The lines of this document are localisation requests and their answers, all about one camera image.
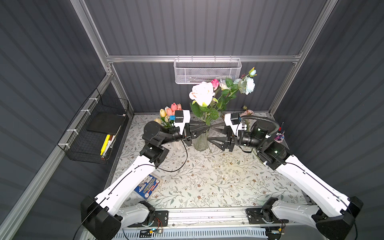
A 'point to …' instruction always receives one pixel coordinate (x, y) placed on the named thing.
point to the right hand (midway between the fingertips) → (212, 132)
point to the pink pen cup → (279, 138)
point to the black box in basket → (105, 122)
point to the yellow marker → (106, 141)
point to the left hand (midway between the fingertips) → (212, 128)
